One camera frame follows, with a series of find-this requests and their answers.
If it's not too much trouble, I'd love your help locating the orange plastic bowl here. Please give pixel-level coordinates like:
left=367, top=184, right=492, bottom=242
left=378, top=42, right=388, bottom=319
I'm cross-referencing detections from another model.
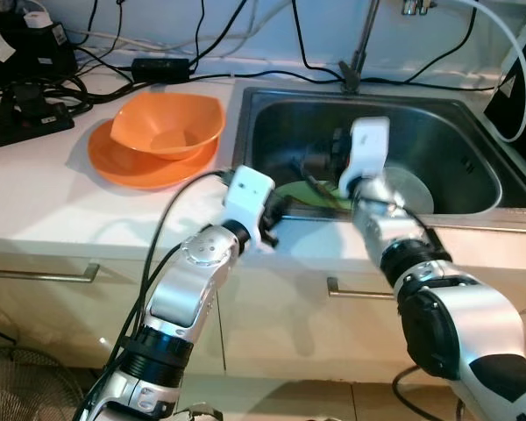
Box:
left=109, top=91, right=228, bottom=161

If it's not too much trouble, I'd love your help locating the orange plastic plate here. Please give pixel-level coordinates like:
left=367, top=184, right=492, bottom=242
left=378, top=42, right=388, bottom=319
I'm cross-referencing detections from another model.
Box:
left=87, top=118, right=221, bottom=192

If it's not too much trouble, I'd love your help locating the cream kitchen base cabinet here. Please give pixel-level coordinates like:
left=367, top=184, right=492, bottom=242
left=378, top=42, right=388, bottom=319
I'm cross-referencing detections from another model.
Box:
left=0, top=219, right=526, bottom=387

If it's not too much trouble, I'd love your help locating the green plate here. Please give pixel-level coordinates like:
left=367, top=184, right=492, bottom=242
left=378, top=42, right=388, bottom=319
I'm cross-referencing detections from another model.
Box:
left=275, top=180, right=357, bottom=212

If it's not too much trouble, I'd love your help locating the pale green bowl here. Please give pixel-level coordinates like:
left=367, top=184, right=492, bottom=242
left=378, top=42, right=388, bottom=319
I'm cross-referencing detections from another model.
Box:
left=381, top=167, right=436, bottom=217

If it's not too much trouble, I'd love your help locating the grey metal faucet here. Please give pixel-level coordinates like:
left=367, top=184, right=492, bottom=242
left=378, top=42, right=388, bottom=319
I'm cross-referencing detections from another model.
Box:
left=339, top=0, right=380, bottom=94

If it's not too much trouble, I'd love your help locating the black power adapter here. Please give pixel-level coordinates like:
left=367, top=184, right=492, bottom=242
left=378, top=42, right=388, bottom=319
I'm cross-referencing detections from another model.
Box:
left=131, top=56, right=192, bottom=83

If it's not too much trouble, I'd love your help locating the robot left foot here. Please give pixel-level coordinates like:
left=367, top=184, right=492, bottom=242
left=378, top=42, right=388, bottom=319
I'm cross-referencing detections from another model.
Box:
left=177, top=403, right=224, bottom=421

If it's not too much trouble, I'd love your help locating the black power strip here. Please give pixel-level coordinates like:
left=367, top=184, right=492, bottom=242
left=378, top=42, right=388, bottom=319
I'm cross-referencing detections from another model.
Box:
left=0, top=109, right=76, bottom=153

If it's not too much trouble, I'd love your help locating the black charger box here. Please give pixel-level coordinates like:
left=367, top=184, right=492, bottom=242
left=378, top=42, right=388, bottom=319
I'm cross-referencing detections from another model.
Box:
left=0, top=16, right=76, bottom=85

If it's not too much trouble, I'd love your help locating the grey floor fan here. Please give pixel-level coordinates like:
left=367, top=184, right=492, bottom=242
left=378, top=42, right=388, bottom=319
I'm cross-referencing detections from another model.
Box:
left=0, top=348, right=89, bottom=421

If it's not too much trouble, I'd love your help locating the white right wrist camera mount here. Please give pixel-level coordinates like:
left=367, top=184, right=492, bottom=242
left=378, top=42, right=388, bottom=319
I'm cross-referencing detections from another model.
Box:
left=337, top=116, right=392, bottom=199

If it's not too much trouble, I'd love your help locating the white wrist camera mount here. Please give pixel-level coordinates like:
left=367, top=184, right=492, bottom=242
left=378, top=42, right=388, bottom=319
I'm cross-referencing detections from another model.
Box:
left=220, top=166, right=278, bottom=252
left=337, top=116, right=392, bottom=199

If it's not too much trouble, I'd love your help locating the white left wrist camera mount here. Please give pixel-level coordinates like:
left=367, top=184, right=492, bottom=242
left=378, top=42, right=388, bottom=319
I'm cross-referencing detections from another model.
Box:
left=220, top=166, right=278, bottom=252

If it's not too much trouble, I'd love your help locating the dark handled utensil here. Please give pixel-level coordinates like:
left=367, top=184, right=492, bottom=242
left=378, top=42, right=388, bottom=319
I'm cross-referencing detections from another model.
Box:
left=302, top=174, right=348, bottom=211

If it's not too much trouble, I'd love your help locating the black counter cable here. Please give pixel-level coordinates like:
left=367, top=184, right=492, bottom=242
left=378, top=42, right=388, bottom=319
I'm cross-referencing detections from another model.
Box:
left=189, top=67, right=496, bottom=89

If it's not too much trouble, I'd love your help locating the silver drawer handle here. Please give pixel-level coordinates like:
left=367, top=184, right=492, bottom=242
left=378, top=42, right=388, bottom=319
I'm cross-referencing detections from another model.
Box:
left=325, top=275, right=396, bottom=300

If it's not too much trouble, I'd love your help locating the black wall cable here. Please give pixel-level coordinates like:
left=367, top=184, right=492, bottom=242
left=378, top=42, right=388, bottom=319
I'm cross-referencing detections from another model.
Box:
left=292, top=0, right=345, bottom=76
left=379, top=0, right=480, bottom=82

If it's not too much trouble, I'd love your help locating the white water hose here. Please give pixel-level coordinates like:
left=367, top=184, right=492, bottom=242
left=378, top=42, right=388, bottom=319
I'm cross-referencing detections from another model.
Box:
left=459, top=0, right=526, bottom=144

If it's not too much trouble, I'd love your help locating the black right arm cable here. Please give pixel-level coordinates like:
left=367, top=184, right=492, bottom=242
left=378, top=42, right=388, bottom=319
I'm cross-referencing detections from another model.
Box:
left=393, top=365, right=462, bottom=421

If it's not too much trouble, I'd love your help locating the silver cabinet handle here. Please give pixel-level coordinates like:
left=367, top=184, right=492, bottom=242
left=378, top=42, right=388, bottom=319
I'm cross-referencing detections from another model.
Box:
left=0, top=262, right=101, bottom=284

